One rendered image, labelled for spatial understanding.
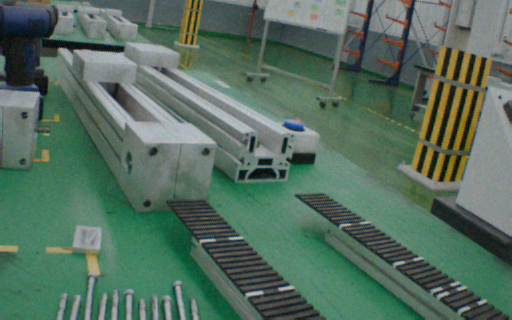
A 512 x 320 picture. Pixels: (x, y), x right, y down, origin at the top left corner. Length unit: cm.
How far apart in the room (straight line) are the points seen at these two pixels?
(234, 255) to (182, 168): 17
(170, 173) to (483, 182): 56
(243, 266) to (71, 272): 17
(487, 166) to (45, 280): 74
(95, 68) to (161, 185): 42
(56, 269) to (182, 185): 22
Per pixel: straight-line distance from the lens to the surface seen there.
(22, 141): 72
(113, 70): 99
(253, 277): 46
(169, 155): 61
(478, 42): 394
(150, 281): 49
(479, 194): 92
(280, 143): 80
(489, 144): 91
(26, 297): 46
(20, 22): 94
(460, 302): 52
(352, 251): 61
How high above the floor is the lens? 105
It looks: 16 degrees down
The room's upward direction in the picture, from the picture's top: 11 degrees clockwise
